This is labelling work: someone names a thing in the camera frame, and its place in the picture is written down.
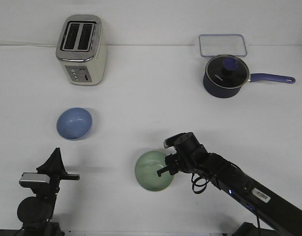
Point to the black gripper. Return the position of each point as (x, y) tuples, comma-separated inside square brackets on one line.
[(50, 167), (175, 163)]

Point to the green bowl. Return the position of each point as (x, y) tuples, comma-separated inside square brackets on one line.
[(146, 171)]

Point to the blue bowl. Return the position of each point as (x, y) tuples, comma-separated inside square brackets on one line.
[(74, 123)]

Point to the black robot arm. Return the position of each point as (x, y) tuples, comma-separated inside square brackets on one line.
[(191, 157), (35, 212)]

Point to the dark blue saucepan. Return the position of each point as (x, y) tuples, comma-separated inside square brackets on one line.
[(253, 77)]

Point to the glass pot lid blue knob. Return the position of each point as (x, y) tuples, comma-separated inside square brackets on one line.
[(227, 71)]

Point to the cream and steel toaster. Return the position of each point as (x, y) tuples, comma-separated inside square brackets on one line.
[(82, 50)]

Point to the clear plastic container lid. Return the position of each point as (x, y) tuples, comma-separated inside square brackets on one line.
[(218, 44)]

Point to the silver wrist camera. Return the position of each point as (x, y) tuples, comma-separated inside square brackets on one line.
[(169, 142), (28, 180)]

